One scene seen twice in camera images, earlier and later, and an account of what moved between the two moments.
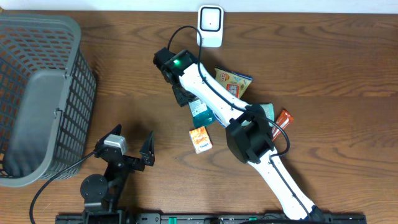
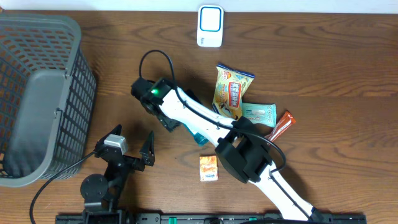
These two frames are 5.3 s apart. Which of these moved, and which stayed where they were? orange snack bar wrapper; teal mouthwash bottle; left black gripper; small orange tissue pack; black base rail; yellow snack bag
Moved: teal mouthwash bottle; small orange tissue pack
Stayed: yellow snack bag; orange snack bar wrapper; black base rail; left black gripper
